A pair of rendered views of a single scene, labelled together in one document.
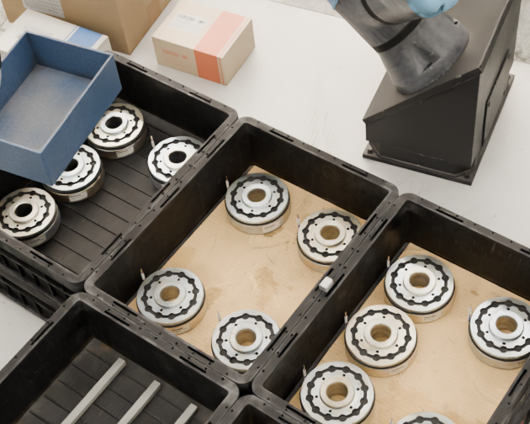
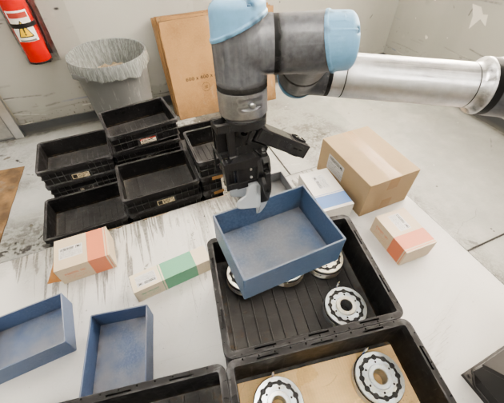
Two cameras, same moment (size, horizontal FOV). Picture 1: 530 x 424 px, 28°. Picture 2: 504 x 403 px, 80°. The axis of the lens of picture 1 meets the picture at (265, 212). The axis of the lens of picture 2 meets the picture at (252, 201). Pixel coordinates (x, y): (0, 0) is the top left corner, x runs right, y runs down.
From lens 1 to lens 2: 98 cm
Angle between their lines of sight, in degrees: 23
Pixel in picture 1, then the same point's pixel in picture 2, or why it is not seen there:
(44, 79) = (295, 219)
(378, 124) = (493, 376)
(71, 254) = (250, 314)
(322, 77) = (458, 300)
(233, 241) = (345, 391)
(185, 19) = (398, 219)
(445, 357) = not seen: outside the picture
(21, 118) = (264, 235)
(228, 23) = (422, 236)
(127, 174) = (312, 289)
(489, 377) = not seen: outside the picture
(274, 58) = (434, 268)
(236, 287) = not seen: outside the picture
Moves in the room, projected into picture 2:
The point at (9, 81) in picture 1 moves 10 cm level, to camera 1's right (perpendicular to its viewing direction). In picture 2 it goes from (274, 208) to (316, 229)
